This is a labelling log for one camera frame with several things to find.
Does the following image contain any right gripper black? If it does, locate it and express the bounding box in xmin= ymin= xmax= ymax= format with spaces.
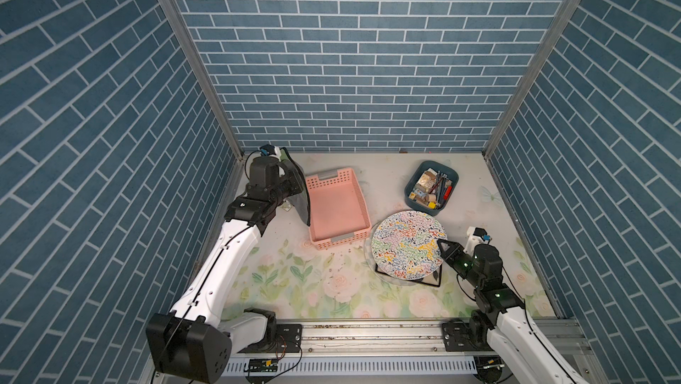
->
xmin=436 ymin=237 xmax=482 ymax=290

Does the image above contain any square floral plate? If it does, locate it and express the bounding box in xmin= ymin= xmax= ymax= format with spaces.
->
xmin=374 ymin=265 xmax=443 ymax=288

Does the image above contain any round colourful speckled plate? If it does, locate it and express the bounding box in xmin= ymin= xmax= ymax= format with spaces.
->
xmin=371 ymin=210 xmax=447 ymax=281

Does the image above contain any blue checkered round plate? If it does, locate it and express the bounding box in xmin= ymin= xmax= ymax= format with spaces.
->
xmin=363 ymin=237 xmax=420 ymax=286

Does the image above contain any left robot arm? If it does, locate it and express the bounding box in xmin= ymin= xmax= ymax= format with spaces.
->
xmin=145 ymin=145 xmax=310 ymax=383

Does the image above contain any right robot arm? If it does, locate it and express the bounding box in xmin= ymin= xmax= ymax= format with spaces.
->
xmin=437 ymin=240 xmax=586 ymax=383

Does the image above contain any pink perforated plastic basket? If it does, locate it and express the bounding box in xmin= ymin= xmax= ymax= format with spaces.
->
xmin=306 ymin=168 xmax=372 ymax=250

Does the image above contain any dark green plastic bin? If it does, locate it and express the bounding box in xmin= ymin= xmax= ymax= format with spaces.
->
xmin=404 ymin=161 xmax=459 ymax=217

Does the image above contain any small green circuit board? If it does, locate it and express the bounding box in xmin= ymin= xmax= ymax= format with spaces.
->
xmin=245 ymin=358 xmax=278 ymax=374

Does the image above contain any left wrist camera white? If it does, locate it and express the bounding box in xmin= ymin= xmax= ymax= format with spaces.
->
xmin=258 ymin=145 xmax=282 ymax=161

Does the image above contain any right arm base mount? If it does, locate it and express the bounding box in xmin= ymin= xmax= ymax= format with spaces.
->
xmin=441 ymin=311 xmax=500 ymax=352

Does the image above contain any aluminium rail frame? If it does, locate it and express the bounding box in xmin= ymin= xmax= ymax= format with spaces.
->
xmin=135 ymin=317 xmax=608 ymax=384

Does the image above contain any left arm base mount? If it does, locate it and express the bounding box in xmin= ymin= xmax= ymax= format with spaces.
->
xmin=231 ymin=308 xmax=303 ymax=354

